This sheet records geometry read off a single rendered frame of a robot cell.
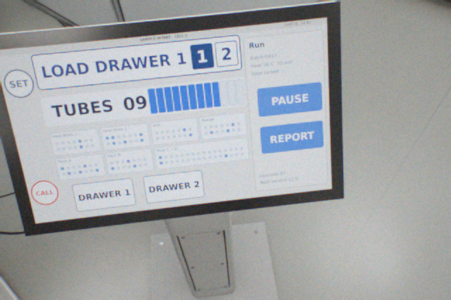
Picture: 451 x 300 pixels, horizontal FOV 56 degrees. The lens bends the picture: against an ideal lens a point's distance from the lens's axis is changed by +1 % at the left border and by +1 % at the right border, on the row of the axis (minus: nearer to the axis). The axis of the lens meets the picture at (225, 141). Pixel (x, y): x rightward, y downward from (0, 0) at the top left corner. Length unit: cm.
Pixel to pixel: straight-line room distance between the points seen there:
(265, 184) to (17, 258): 136
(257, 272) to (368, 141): 80
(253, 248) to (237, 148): 103
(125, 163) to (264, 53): 27
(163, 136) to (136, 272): 111
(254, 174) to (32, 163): 34
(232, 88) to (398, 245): 128
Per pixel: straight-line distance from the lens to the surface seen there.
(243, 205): 69
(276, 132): 66
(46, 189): 72
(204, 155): 66
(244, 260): 164
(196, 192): 68
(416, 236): 184
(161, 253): 168
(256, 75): 64
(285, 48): 64
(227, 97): 64
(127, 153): 67
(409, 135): 208
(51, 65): 67
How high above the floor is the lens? 159
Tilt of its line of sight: 56 degrees down
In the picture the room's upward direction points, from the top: 4 degrees counter-clockwise
